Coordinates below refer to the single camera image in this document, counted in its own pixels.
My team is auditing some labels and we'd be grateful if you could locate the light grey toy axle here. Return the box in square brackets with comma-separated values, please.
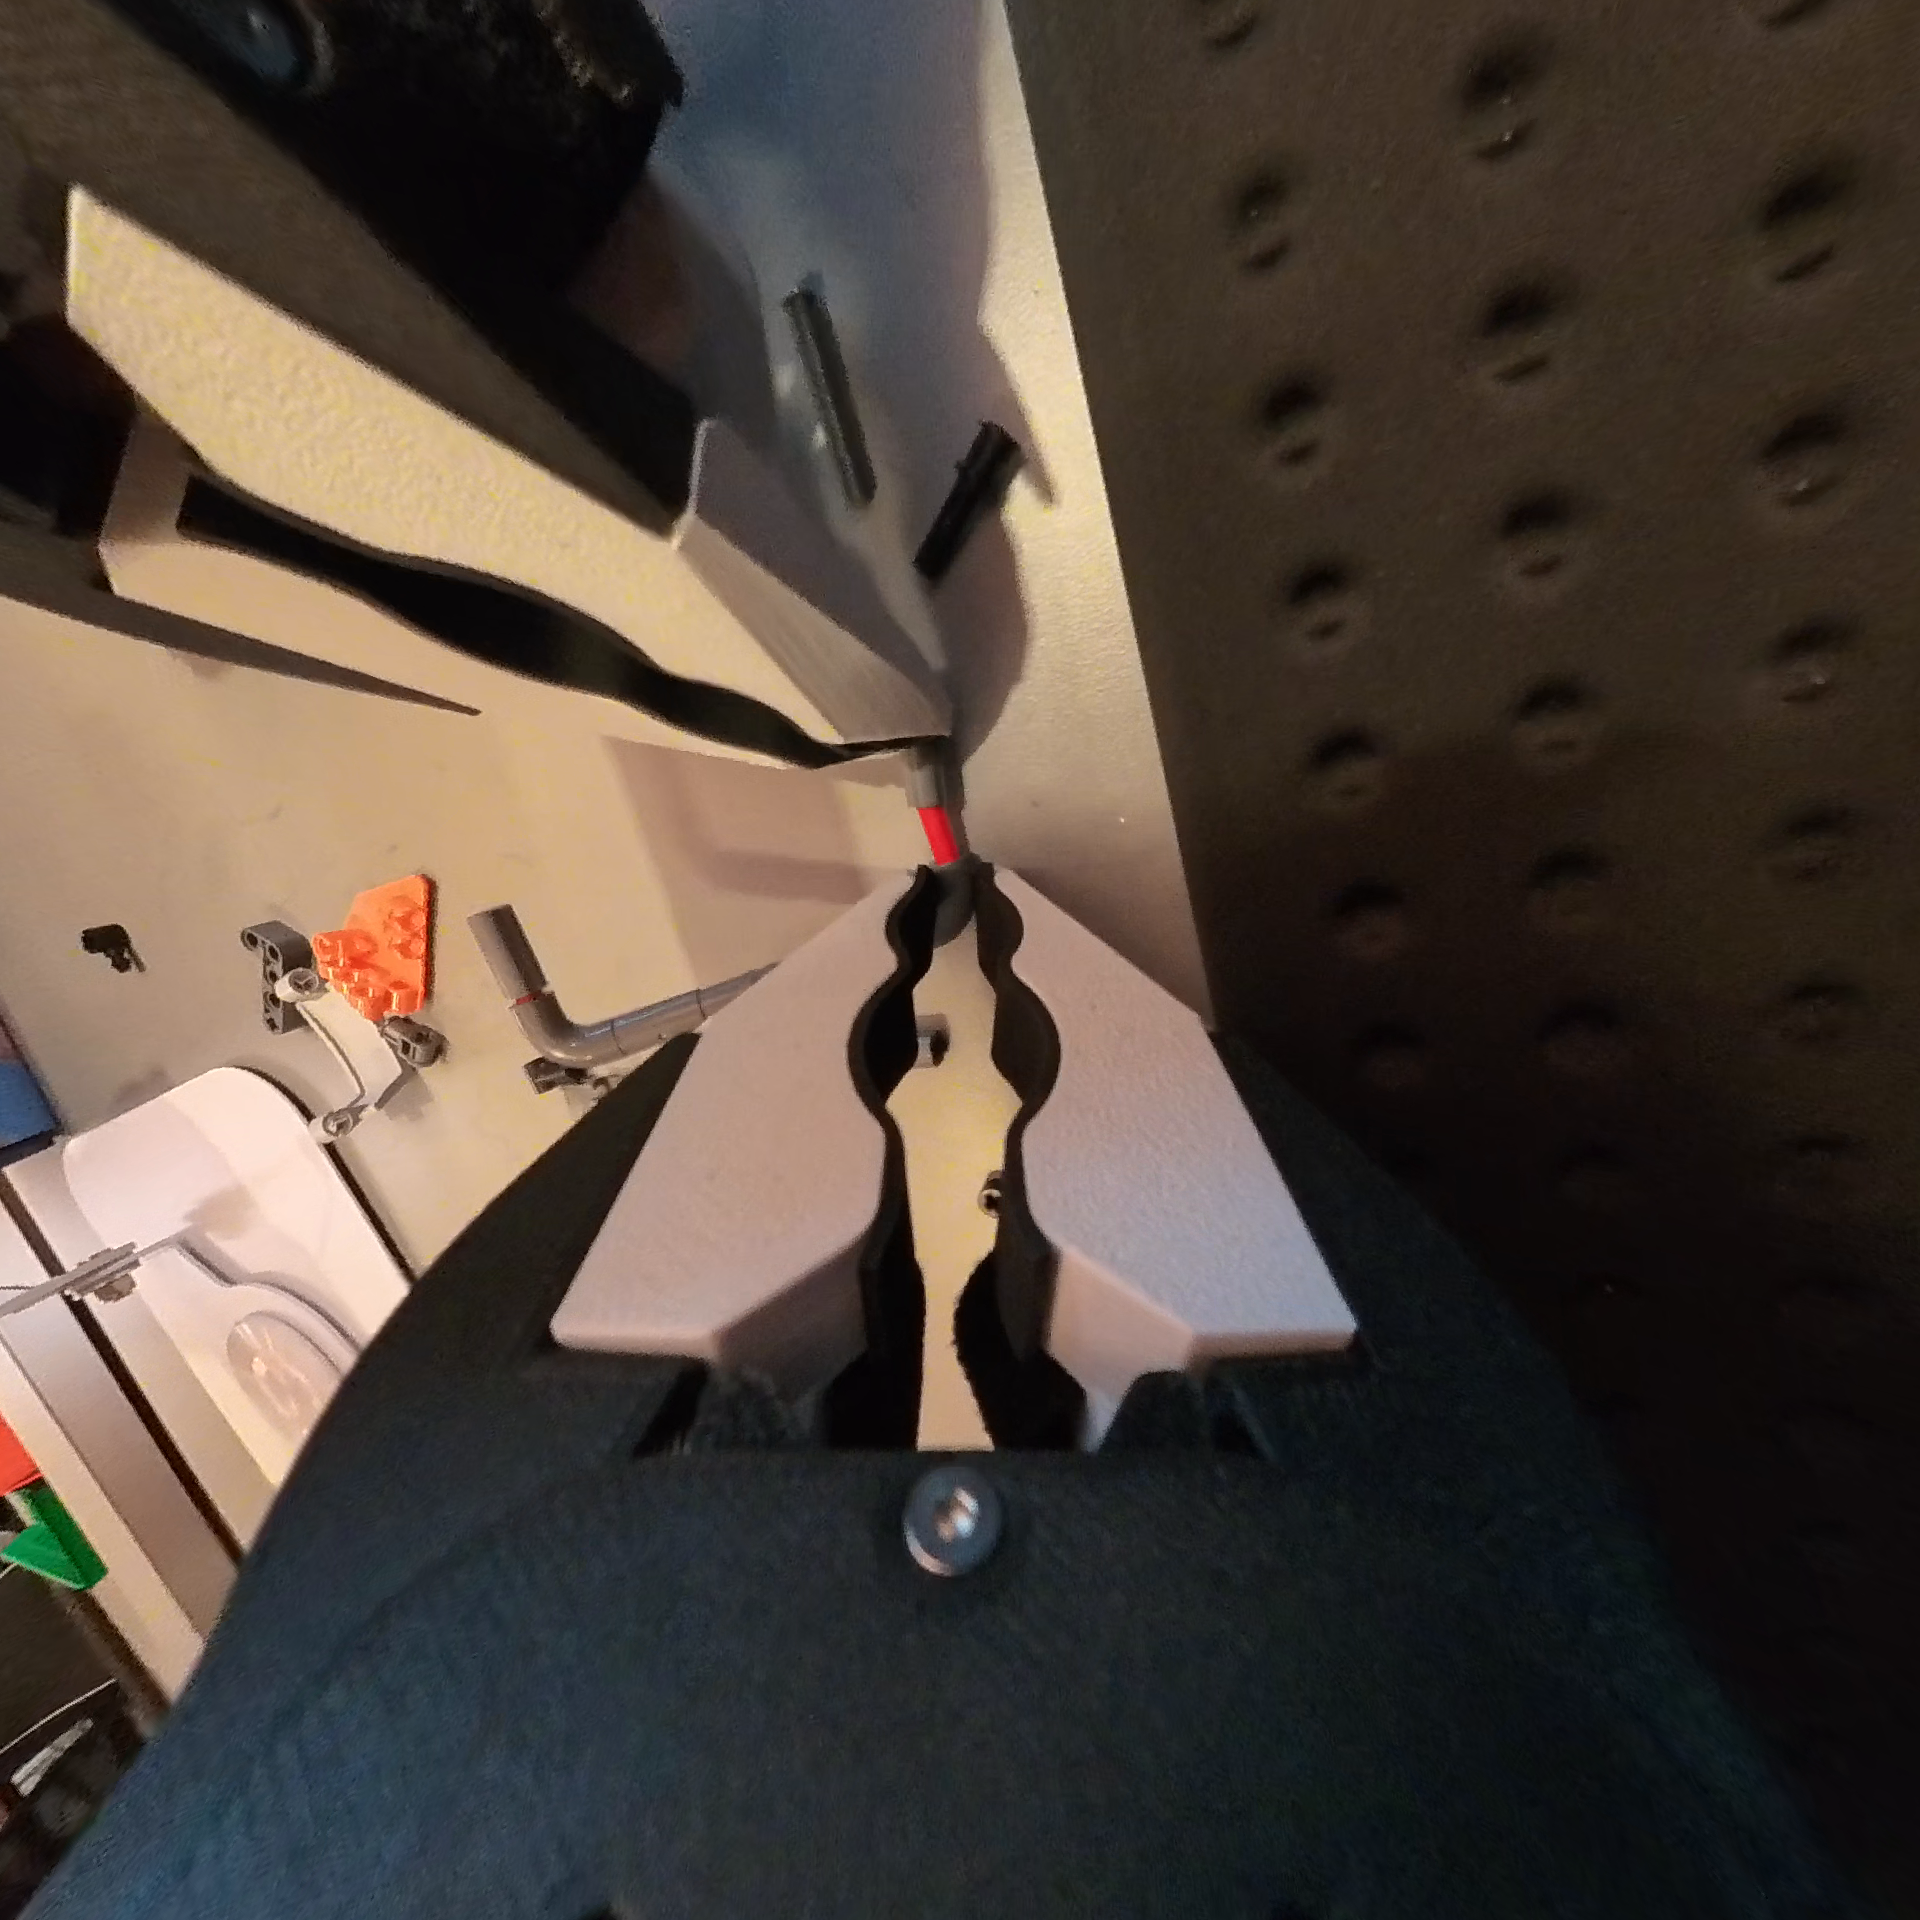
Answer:
[784, 278, 881, 502]

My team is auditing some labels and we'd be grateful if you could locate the dark grey angled toy beam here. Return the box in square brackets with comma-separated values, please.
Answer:
[239, 919, 324, 1036]

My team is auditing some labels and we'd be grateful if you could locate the black perforated board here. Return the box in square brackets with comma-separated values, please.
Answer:
[1004, 0, 1920, 1502]

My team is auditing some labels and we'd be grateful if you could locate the white metal stand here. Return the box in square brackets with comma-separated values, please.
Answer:
[0, 1066, 415, 1518]

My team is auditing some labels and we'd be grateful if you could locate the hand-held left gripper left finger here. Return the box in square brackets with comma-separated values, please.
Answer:
[548, 868, 939, 1389]

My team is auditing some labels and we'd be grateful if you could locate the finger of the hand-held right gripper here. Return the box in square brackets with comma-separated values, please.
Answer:
[65, 186, 952, 746]
[96, 446, 921, 778]

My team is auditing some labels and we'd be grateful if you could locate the orange toy wedge piece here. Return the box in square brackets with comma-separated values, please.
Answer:
[311, 873, 439, 1012]

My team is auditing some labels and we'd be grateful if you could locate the short black toy pin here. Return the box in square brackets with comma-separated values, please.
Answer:
[911, 421, 1022, 579]

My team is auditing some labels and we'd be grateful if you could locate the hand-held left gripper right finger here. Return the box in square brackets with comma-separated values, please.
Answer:
[975, 865, 1359, 1419]

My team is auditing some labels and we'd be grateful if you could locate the green panel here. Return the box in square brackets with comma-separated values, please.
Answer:
[0, 1478, 111, 1591]

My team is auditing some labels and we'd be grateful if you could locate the grey axle connector tube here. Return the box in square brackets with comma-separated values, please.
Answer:
[606, 965, 776, 1052]

